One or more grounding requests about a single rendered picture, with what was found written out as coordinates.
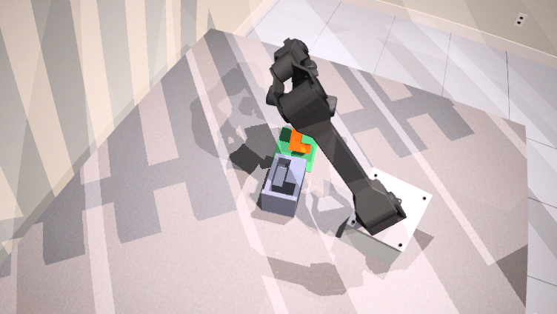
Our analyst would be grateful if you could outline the orange l-shaped part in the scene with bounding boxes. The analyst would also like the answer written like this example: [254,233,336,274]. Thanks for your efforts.
[288,128,311,154]

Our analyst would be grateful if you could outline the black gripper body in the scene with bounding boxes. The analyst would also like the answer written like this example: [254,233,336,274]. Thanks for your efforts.
[266,81,338,117]

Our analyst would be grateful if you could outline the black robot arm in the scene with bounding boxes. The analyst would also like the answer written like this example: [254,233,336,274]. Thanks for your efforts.
[269,38,407,236]

